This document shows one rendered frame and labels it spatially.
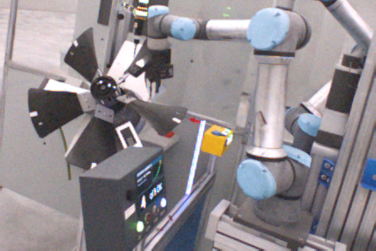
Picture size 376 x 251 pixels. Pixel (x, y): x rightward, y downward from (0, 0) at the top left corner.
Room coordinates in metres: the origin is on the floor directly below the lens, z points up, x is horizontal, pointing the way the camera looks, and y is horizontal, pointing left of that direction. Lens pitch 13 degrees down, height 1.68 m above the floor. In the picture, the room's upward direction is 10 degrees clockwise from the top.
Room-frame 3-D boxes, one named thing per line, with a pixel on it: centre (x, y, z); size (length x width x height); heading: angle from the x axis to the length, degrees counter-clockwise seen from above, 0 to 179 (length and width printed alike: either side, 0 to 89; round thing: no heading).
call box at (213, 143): (1.95, -0.32, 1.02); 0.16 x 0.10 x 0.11; 159
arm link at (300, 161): (1.27, -0.44, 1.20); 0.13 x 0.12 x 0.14; 135
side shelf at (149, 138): (2.35, 0.04, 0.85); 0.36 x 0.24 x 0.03; 69
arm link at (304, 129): (1.73, -0.65, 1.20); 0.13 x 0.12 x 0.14; 4
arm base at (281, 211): (1.27, -0.45, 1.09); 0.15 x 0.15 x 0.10
